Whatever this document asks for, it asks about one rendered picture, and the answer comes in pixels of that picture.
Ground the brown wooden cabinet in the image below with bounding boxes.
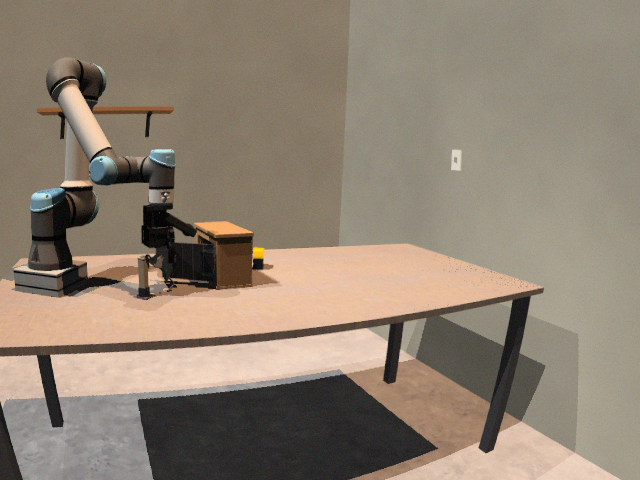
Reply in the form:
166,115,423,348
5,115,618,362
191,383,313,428
170,222,254,290

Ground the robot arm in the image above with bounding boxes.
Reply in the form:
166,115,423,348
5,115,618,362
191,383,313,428
28,58,176,271

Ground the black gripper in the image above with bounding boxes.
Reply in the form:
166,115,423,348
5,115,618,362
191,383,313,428
142,204,175,281

